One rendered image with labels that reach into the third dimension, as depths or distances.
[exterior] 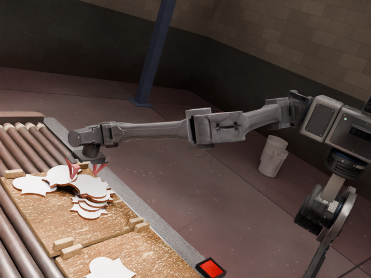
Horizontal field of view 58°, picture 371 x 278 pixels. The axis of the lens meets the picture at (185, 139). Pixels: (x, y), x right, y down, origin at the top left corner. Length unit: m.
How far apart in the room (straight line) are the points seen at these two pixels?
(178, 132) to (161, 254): 0.43
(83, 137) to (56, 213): 0.27
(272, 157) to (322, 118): 3.26
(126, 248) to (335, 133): 0.83
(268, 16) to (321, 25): 1.09
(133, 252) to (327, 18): 5.38
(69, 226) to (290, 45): 5.53
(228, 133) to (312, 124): 0.53
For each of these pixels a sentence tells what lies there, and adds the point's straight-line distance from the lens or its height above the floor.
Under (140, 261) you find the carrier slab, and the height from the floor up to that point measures 0.94.
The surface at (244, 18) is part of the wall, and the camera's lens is 7.04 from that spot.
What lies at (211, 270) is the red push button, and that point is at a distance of 1.19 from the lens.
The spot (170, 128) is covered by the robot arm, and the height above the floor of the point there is 1.35.
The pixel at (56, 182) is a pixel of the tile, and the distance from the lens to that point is 1.28.
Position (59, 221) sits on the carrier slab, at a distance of 1.18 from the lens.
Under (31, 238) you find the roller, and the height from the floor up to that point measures 0.92.
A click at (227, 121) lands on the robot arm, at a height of 1.44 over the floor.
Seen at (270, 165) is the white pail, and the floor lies 0.16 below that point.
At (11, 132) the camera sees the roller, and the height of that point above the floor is 0.91.
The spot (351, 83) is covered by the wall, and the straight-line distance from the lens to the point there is 5.68.
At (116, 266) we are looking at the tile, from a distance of 1.05.
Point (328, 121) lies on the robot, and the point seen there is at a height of 1.46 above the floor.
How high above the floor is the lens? 1.67
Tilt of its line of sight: 20 degrees down
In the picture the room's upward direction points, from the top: 19 degrees clockwise
